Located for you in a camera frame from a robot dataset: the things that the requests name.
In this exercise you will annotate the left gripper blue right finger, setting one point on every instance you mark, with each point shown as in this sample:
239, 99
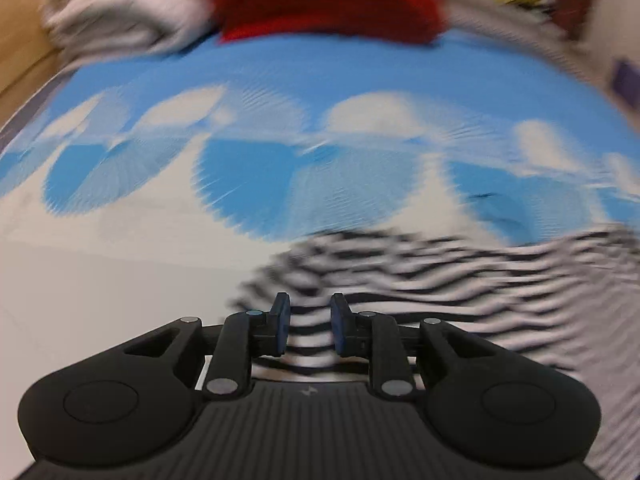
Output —
374, 337

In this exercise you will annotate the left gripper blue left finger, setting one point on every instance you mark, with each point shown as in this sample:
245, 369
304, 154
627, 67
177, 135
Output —
234, 345

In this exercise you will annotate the black white striped hooded top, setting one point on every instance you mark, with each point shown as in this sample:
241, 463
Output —
571, 303

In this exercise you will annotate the blue white patterned bed sheet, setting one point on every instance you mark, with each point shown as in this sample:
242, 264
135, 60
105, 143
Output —
139, 191

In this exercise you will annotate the cream folded fleece blanket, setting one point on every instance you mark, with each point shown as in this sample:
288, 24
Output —
87, 31

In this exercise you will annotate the purple paper bag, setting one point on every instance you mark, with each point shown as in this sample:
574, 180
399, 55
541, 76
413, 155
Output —
626, 83

